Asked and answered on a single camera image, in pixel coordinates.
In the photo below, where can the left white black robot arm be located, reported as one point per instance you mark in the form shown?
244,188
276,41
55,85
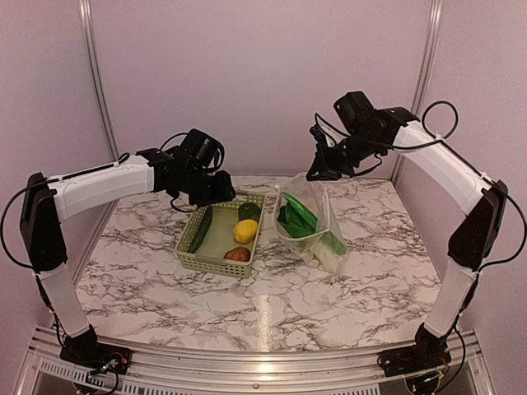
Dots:
50,202

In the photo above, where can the light green cucumber toy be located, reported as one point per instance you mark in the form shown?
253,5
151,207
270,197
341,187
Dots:
334,243

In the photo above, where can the dark green cucumber toy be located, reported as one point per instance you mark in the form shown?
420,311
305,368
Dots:
202,229

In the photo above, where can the front aluminium rail base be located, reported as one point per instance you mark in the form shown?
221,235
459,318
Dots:
168,370

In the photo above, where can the wrist black camera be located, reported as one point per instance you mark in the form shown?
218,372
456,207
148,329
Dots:
353,109
205,152

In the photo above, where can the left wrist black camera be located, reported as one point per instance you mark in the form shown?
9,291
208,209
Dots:
205,152

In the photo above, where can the pale green perforated basket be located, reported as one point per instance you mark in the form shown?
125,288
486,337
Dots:
219,239

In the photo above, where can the brown red potato toy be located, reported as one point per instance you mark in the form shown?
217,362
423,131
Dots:
239,254

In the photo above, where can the clear zip top bag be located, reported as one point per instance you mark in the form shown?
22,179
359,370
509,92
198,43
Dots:
310,193

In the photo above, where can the green bell pepper toy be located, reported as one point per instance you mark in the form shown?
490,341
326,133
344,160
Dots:
249,211

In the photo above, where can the yellow lemon toy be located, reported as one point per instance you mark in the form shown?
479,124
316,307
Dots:
245,231

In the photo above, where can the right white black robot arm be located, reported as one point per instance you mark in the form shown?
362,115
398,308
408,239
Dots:
372,132

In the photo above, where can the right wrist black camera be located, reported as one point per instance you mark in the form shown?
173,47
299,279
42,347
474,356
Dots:
353,109

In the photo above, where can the right aluminium frame post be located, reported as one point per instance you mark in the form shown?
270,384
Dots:
428,55

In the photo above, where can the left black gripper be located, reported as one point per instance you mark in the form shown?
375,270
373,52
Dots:
224,191

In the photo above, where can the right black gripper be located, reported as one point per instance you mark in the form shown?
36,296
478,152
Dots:
324,173

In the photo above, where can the green white bok choy toy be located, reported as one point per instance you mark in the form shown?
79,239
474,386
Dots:
301,231

